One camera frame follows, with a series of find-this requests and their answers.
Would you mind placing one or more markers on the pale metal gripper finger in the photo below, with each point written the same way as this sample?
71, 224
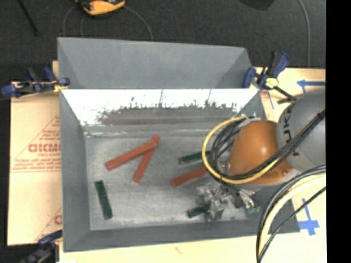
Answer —
214, 214
204, 195

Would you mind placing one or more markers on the dark green flat block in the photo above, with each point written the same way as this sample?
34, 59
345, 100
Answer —
197, 211
103, 200
192, 157

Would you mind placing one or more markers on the red-brown flat block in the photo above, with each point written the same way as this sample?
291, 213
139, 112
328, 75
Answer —
129, 155
142, 167
189, 176

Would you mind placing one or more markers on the grey metal bin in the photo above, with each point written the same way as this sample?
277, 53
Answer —
153, 64

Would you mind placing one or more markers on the brown cardboard board, red print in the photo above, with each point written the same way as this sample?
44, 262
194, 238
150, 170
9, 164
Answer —
33, 190

